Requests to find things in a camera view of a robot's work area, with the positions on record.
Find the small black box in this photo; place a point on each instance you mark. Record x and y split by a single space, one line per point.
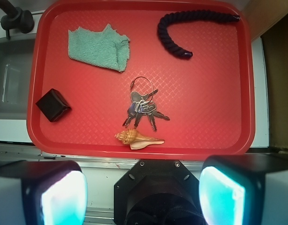
53 105

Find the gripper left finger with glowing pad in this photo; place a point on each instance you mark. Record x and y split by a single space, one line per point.
42 193

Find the orange spiral seashell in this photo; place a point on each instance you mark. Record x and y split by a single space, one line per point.
136 140

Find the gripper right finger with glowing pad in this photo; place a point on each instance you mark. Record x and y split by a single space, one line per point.
250 189

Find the black sink faucet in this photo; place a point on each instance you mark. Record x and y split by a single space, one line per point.
15 18

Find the red plastic tray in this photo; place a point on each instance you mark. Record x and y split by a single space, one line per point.
208 98

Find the bunch of metal keys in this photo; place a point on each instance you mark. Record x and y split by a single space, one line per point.
143 105

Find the teal blue cloth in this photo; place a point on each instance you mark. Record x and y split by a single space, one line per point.
104 49

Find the stainless steel sink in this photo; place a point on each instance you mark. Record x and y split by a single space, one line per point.
15 70

